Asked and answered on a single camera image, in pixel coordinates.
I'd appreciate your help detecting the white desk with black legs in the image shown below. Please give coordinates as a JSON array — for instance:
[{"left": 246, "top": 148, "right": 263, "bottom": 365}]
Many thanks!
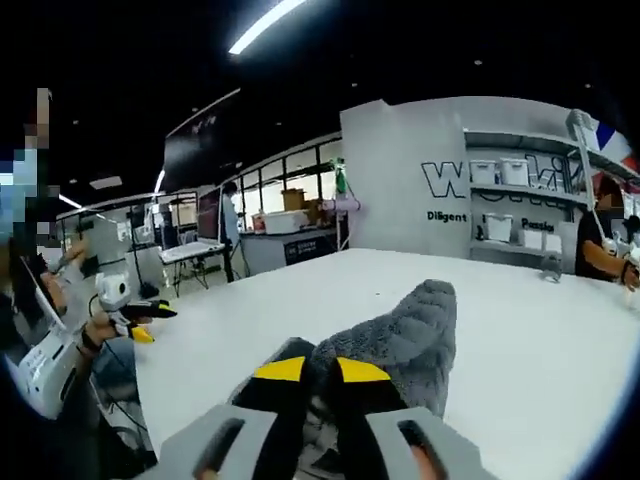
[{"left": 158, "top": 241, "right": 237, "bottom": 293}]

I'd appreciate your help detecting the person's left hand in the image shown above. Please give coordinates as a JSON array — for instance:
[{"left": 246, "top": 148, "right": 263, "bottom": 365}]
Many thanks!
[{"left": 81, "top": 309, "right": 127, "bottom": 350}]

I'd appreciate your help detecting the red blue striped banner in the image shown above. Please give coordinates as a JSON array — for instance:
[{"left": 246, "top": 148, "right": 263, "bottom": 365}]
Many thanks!
[{"left": 593, "top": 121, "right": 640, "bottom": 172}]

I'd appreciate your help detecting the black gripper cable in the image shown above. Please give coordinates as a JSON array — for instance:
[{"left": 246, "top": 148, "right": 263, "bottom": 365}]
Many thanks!
[{"left": 87, "top": 291, "right": 112, "bottom": 321}]

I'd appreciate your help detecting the grey towel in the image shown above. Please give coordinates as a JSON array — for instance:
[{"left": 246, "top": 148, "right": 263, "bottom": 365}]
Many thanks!
[{"left": 229, "top": 278, "right": 459, "bottom": 474}]

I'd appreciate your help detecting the grey counter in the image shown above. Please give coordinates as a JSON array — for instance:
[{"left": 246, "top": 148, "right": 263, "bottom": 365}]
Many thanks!
[{"left": 239, "top": 226, "right": 349, "bottom": 279}]

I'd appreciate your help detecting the white table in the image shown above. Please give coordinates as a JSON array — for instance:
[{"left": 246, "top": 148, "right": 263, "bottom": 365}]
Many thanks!
[{"left": 134, "top": 247, "right": 640, "bottom": 480}]

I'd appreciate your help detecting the grey cabinet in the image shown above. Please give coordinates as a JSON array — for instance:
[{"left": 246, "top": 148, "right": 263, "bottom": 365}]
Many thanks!
[{"left": 81, "top": 214, "right": 134, "bottom": 281}]

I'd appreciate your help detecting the black sign board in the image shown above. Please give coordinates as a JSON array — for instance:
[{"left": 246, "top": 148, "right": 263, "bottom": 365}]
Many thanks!
[{"left": 284, "top": 240, "right": 322, "bottom": 267}]

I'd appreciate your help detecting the brown cardboard box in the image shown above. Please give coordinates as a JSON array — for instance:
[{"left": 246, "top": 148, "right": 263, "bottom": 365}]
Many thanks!
[{"left": 280, "top": 188, "right": 322, "bottom": 224}]

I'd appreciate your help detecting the computer monitor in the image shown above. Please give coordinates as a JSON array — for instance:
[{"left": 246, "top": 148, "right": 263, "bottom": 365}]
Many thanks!
[{"left": 196, "top": 188, "right": 223, "bottom": 242}]

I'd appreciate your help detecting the white rack stand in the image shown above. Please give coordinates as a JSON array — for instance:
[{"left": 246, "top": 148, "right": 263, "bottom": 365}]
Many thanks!
[{"left": 328, "top": 156, "right": 352, "bottom": 252}]

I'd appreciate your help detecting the ceiling light strip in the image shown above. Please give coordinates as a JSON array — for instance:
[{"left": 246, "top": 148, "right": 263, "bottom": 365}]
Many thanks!
[{"left": 228, "top": 0, "right": 307, "bottom": 56}]

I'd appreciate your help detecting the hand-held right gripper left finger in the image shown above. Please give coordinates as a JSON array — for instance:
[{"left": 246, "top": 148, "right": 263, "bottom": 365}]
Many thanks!
[{"left": 157, "top": 352, "right": 315, "bottom": 480}]

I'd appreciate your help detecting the white plastic bin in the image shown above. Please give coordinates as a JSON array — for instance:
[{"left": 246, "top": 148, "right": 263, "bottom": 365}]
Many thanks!
[{"left": 261, "top": 210, "right": 303, "bottom": 236}]

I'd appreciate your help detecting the lilac roll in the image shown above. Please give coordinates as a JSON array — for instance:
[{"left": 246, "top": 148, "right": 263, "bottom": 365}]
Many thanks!
[{"left": 321, "top": 196, "right": 364, "bottom": 214}]

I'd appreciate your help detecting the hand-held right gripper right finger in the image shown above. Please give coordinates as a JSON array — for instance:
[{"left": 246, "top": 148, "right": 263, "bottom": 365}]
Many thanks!
[{"left": 331, "top": 354, "right": 497, "bottom": 480}]

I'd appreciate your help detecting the small grey object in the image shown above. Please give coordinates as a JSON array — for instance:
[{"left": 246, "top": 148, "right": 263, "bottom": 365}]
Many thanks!
[{"left": 538, "top": 254, "right": 564, "bottom": 284}]

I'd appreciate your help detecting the white worn chest device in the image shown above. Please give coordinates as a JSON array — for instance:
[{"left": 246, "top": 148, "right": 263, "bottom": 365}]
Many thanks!
[{"left": 4, "top": 327, "right": 84, "bottom": 419}]

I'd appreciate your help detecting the metal storage shelf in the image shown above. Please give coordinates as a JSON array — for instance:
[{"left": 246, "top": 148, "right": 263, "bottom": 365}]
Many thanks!
[{"left": 469, "top": 157, "right": 567, "bottom": 252}]

